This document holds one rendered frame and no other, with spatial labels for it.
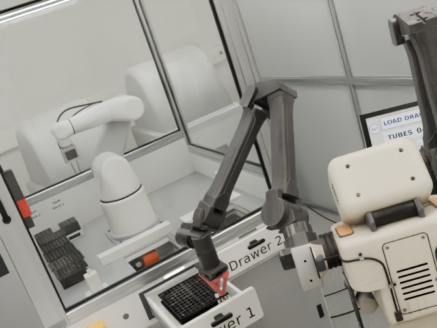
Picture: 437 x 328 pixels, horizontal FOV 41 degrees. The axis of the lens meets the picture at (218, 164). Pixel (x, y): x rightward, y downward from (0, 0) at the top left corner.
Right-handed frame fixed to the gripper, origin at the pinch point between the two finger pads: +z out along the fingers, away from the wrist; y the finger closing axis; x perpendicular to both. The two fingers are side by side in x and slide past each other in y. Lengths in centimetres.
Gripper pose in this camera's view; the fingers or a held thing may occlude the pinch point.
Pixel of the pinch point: (219, 290)
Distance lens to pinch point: 180.2
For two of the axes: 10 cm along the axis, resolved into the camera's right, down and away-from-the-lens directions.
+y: -4.7, -1.6, 8.7
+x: -8.3, 4.0, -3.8
